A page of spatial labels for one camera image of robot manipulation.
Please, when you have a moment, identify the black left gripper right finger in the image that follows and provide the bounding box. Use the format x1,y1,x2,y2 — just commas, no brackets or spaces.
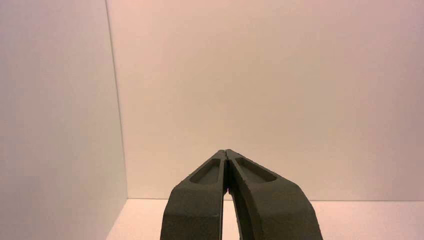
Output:
225,149,324,240

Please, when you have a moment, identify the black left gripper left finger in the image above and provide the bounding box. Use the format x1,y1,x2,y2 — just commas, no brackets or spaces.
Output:
159,149,229,240

